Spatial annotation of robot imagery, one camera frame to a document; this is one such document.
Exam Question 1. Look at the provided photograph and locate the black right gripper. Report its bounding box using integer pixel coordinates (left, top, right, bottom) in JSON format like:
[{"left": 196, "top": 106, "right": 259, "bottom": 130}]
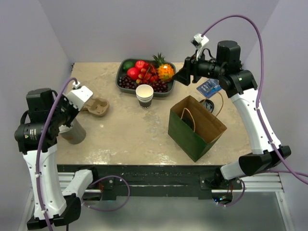
[{"left": 172, "top": 48, "right": 225, "bottom": 86}]

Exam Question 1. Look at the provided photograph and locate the brown and green paper bag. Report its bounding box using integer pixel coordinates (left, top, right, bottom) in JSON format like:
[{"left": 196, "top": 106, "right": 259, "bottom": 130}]
[{"left": 168, "top": 95, "right": 227, "bottom": 162}]

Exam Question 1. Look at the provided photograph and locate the black plastic cup lid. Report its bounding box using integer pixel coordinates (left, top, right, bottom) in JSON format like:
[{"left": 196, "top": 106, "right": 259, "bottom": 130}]
[{"left": 181, "top": 117, "right": 195, "bottom": 131}]

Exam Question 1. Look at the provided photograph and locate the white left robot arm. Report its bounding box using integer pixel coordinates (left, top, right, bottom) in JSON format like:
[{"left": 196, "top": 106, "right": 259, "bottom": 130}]
[{"left": 14, "top": 86, "right": 100, "bottom": 231}]

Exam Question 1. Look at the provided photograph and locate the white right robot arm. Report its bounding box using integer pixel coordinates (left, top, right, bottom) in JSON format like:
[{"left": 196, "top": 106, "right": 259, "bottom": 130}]
[{"left": 173, "top": 38, "right": 291, "bottom": 189}]

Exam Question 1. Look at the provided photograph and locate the white wrapped straws bundle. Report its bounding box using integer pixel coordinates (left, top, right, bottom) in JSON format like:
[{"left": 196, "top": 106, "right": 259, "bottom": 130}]
[{"left": 59, "top": 125, "right": 73, "bottom": 134}]

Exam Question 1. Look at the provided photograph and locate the orange pineapple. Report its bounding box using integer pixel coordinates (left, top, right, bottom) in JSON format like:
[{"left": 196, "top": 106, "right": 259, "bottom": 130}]
[{"left": 152, "top": 53, "right": 175, "bottom": 82}]

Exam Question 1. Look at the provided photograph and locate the brown paper straw holder cup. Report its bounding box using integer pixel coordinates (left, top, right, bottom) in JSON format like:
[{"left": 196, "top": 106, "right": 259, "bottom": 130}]
[{"left": 60, "top": 118, "right": 86, "bottom": 145}]

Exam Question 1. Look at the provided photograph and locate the blue card packet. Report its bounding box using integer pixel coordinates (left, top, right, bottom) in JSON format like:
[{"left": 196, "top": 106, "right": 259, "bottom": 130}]
[{"left": 196, "top": 79, "right": 221, "bottom": 98}]

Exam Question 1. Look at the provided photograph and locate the stack of pulp carriers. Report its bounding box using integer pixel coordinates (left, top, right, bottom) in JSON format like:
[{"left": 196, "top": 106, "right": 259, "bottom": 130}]
[{"left": 81, "top": 97, "right": 110, "bottom": 117}]

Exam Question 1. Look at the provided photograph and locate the red lychee bunch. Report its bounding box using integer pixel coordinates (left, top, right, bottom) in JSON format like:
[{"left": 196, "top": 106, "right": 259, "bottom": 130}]
[{"left": 136, "top": 67, "right": 159, "bottom": 84}]

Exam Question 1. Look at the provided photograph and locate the stack of black lids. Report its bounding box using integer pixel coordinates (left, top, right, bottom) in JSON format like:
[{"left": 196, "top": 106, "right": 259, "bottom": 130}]
[{"left": 199, "top": 99, "right": 215, "bottom": 113}]

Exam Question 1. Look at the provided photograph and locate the stack of paper cups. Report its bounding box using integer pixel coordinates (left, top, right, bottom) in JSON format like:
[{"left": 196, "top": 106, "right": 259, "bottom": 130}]
[{"left": 136, "top": 84, "right": 154, "bottom": 109}]

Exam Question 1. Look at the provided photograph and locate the red apple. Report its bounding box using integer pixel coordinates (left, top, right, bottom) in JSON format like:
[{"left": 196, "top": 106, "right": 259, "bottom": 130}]
[
  {"left": 135, "top": 60, "right": 149, "bottom": 70},
  {"left": 127, "top": 67, "right": 140, "bottom": 81}
]

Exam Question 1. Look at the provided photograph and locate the green lime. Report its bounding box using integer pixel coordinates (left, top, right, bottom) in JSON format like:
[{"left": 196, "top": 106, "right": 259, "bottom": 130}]
[{"left": 123, "top": 61, "right": 135, "bottom": 72}]

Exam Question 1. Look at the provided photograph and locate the dark purple grape bunch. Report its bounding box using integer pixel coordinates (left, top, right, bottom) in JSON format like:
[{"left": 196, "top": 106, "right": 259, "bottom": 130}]
[{"left": 117, "top": 75, "right": 137, "bottom": 90}]

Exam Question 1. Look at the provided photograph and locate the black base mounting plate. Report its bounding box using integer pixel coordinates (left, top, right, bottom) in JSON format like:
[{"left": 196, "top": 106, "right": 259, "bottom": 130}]
[{"left": 57, "top": 165, "right": 243, "bottom": 201}]

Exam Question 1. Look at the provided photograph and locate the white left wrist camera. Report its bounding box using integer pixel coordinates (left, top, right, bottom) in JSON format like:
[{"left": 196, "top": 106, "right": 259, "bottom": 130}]
[{"left": 65, "top": 86, "right": 93, "bottom": 111}]

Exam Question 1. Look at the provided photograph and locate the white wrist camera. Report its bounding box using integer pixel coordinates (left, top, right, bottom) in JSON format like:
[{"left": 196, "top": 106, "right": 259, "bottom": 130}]
[
  {"left": 65, "top": 86, "right": 93, "bottom": 111},
  {"left": 191, "top": 33, "right": 209, "bottom": 61}
]

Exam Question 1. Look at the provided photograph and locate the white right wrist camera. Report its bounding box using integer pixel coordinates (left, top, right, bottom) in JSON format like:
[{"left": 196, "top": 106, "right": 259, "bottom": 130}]
[{"left": 191, "top": 33, "right": 209, "bottom": 61}]

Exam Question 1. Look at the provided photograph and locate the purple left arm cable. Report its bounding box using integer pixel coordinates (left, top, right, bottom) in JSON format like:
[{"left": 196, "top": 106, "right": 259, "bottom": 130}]
[{"left": 36, "top": 77, "right": 131, "bottom": 231}]

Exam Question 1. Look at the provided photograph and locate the aluminium frame rail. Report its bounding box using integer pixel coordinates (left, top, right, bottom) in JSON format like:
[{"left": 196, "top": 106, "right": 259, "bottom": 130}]
[{"left": 58, "top": 172, "right": 284, "bottom": 193}]

